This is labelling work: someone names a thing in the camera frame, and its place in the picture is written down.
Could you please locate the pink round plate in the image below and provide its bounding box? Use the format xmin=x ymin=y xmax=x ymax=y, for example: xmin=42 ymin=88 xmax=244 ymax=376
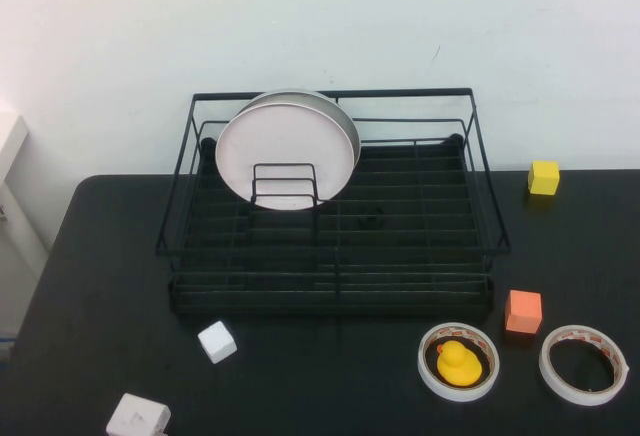
xmin=214 ymin=102 xmax=357 ymax=211

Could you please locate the grey round plate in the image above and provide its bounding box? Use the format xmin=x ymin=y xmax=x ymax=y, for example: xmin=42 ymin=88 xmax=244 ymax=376
xmin=244 ymin=88 xmax=362 ymax=177

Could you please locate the black plastic drip tray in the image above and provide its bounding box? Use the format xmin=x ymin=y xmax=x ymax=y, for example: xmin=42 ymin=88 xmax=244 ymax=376
xmin=169 ymin=133 xmax=496 ymax=320

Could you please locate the white cube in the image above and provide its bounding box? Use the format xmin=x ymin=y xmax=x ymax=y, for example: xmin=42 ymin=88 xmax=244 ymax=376
xmin=197 ymin=320 xmax=238 ymax=366

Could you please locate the white tape roll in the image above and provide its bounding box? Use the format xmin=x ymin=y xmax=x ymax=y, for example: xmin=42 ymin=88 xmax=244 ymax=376
xmin=539 ymin=324 xmax=631 ymax=407
xmin=417 ymin=322 xmax=501 ymax=403

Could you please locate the yellow rubber duck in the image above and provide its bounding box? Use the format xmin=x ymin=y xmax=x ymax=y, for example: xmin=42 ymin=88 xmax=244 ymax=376
xmin=435 ymin=339 xmax=484 ymax=387

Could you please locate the yellow cube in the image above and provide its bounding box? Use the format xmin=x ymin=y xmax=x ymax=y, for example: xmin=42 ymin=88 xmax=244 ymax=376
xmin=527 ymin=159 xmax=561 ymax=197

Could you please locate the orange cube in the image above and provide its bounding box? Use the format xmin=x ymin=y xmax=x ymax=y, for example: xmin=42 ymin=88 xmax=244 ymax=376
xmin=504 ymin=289 xmax=544 ymax=334

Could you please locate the white power adapter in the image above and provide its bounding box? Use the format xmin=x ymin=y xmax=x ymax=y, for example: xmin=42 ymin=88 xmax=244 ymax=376
xmin=104 ymin=392 xmax=172 ymax=436

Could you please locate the white cabinet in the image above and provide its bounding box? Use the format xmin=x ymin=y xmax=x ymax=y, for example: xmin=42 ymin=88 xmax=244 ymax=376
xmin=0 ymin=100 xmax=52 ymax=352

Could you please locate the black wire dish rack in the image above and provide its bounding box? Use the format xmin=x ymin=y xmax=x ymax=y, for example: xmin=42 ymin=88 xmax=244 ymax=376
xmin=154 ymin=87 xmax=512 ymax=320

